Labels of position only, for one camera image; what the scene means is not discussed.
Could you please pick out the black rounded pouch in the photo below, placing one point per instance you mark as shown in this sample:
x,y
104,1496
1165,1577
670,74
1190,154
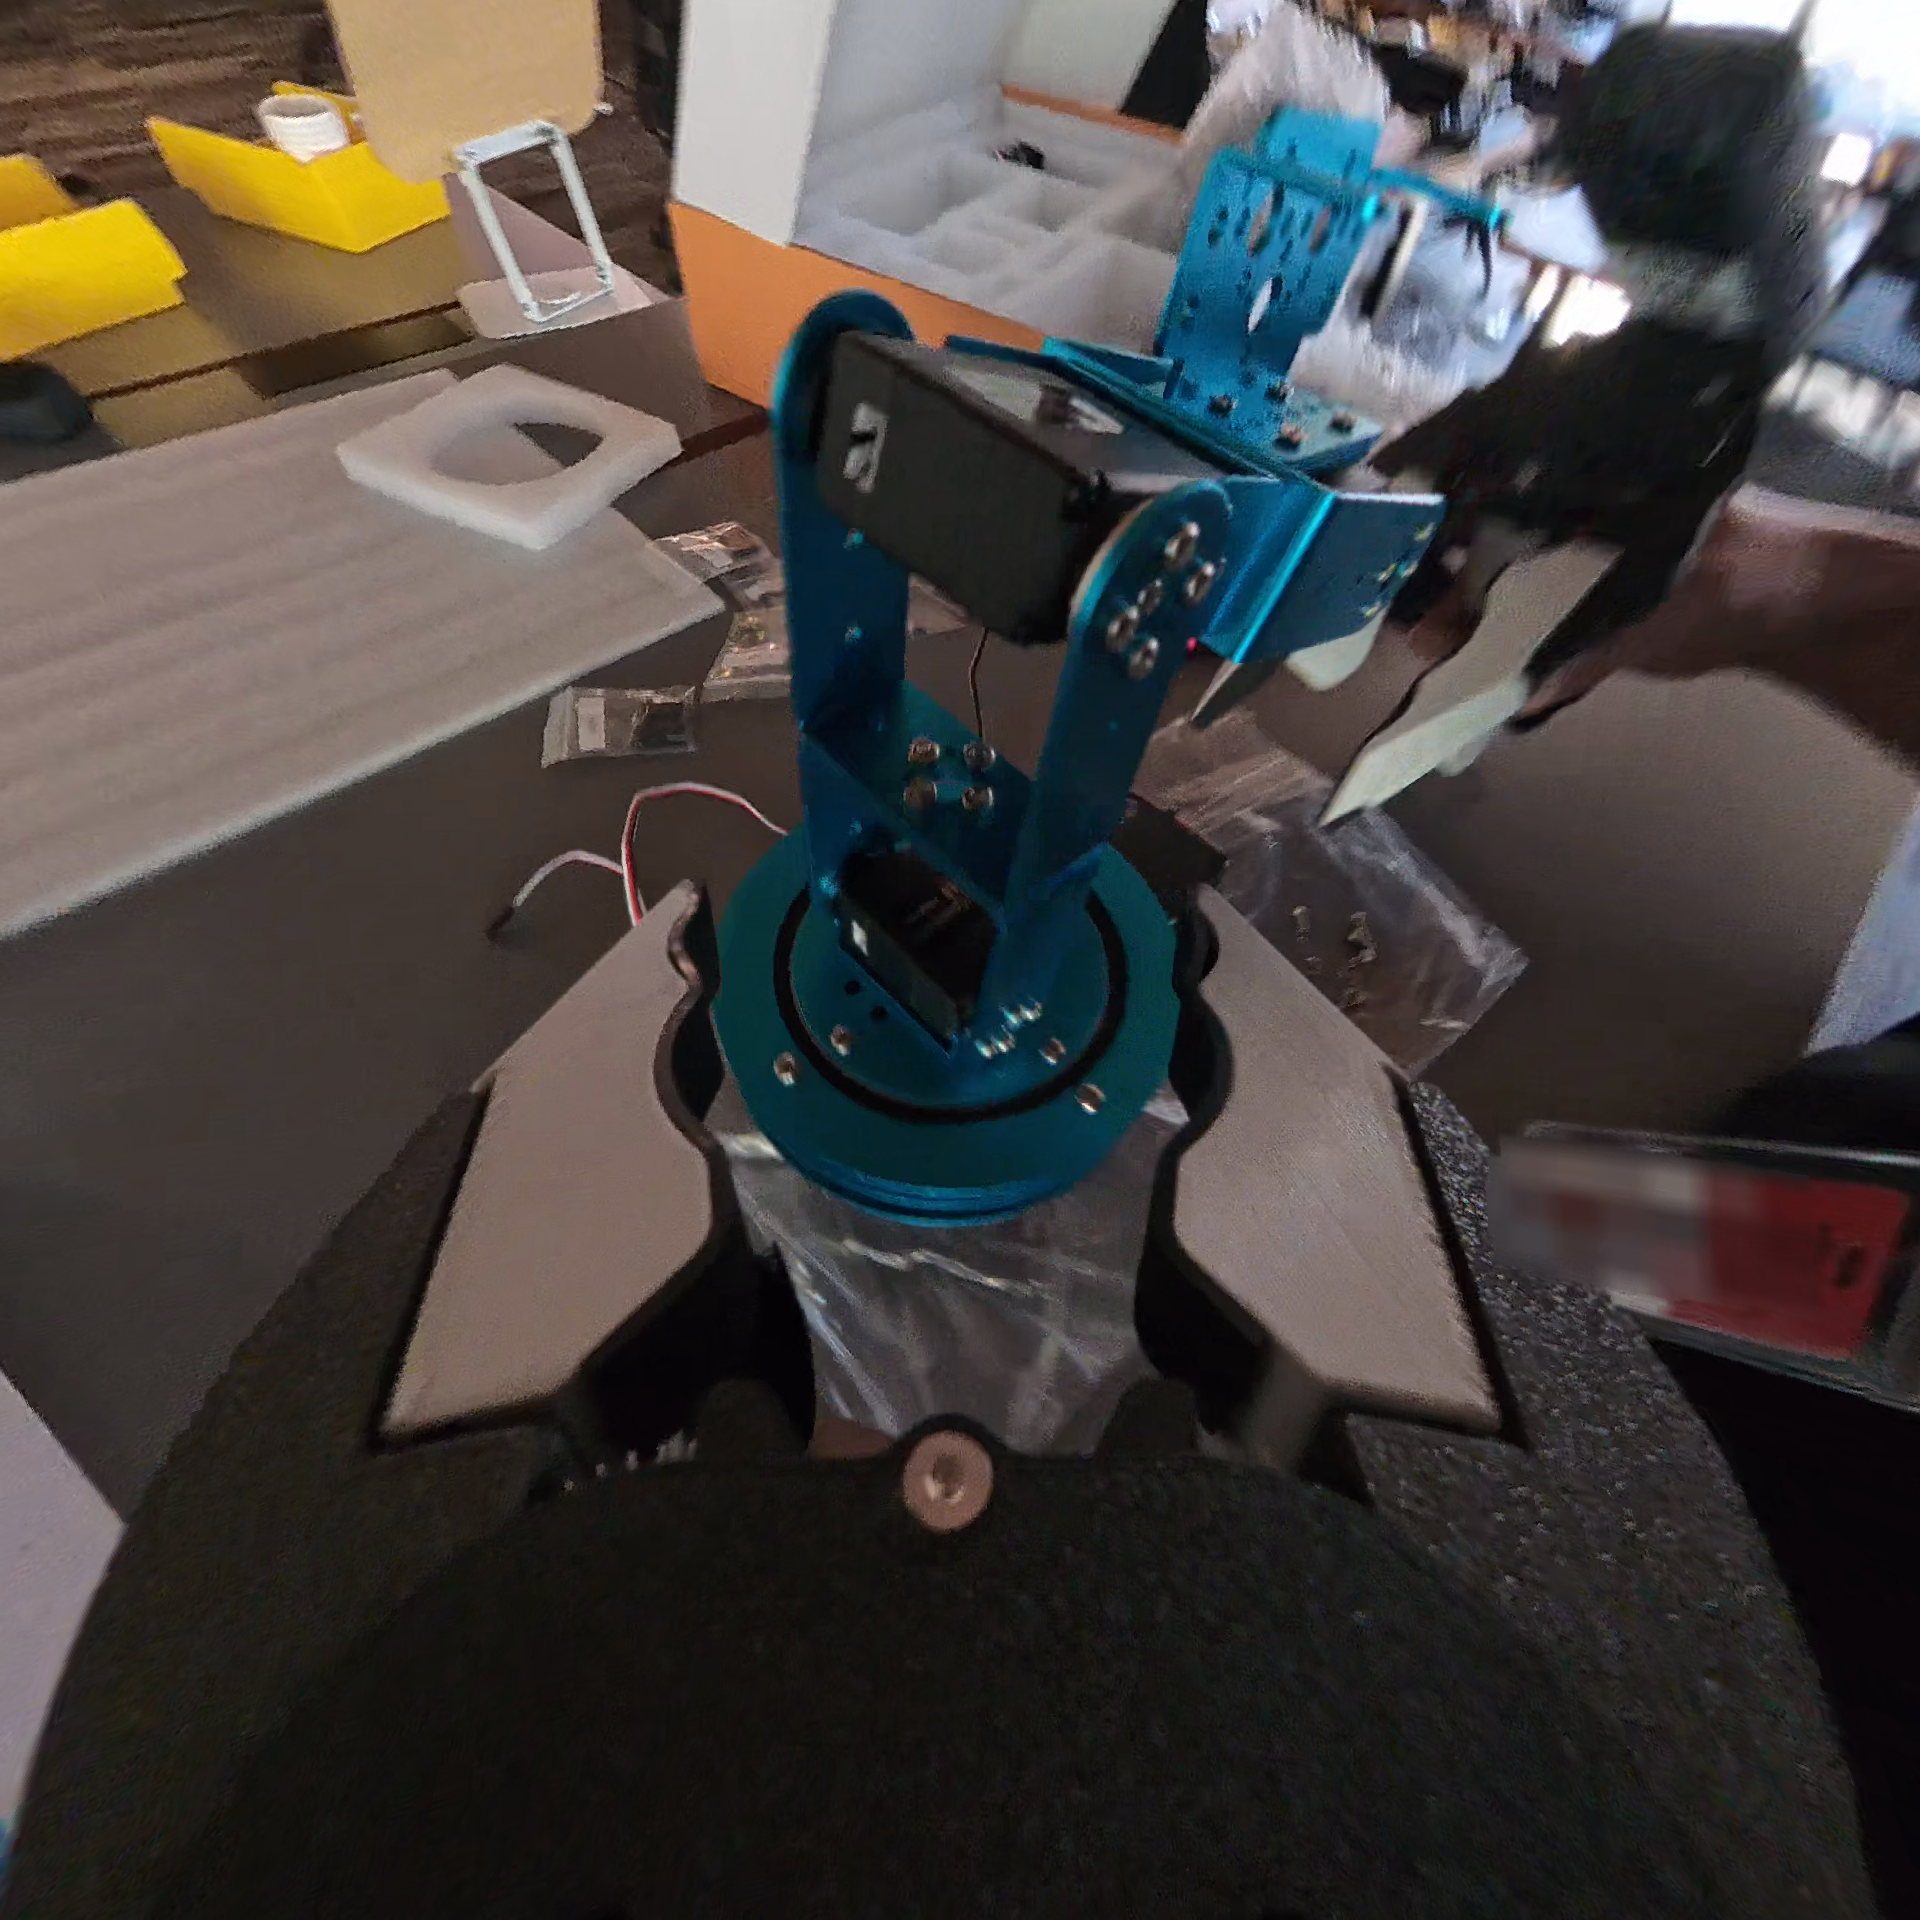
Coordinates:
x,y
37,405

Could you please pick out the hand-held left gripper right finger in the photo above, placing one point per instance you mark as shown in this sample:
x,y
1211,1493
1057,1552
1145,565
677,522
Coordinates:
x,y
1335,1200

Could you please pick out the white foam frame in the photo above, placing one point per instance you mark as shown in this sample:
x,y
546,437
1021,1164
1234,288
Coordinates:
x,y
389,464

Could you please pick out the blue toy robot arm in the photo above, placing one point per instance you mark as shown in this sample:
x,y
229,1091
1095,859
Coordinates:
x,y
961,1078

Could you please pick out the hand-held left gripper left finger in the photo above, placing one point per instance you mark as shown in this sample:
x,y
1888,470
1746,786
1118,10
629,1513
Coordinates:
x,y
585,1185

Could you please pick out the white cup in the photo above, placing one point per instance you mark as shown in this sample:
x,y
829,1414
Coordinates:
x,y
307,129

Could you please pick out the loose silver screws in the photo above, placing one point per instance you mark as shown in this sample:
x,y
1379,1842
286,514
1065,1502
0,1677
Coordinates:
x,y
1343,945

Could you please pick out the large clear plastic bag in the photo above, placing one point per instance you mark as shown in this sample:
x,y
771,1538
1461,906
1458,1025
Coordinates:
x,y
1410,930

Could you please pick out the tan chair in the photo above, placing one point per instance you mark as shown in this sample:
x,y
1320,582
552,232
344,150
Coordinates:
x,y
450,75

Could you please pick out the small clear parts bag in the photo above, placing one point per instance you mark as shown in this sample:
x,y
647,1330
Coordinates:
x,y
616,728
750,652
713,558

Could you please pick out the person's right hand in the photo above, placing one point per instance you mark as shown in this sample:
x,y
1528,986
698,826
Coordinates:
x,y
1681,614

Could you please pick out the yellow storage box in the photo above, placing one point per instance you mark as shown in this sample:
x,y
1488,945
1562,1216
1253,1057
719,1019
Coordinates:
x,y
75,269
329,201

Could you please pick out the white foam sheet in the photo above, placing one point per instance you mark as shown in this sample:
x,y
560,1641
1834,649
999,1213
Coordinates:
x,y
224,674

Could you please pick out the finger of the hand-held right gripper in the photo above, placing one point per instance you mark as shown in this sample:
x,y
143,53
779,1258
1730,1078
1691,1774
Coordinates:
x,y
1470,690
1335,652

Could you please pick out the dark grey desk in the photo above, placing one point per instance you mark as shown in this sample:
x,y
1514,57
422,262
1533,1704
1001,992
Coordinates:
x,y
224,1078

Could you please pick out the person's black clothing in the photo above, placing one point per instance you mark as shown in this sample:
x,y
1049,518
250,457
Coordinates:
x,y
1800,1574

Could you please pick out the orange white cardboard box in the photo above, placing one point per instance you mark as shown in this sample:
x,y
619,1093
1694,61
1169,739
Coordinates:
x,y
720,283

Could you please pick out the grey desk with orange edge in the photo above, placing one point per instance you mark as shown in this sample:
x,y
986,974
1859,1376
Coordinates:
x,y
270,315

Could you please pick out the assembly instruction manual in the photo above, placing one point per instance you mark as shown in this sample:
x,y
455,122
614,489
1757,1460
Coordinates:
x,y
43,1574

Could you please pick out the person's right forearm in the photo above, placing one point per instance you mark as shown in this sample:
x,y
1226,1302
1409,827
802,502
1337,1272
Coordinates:
x,y
1851,628

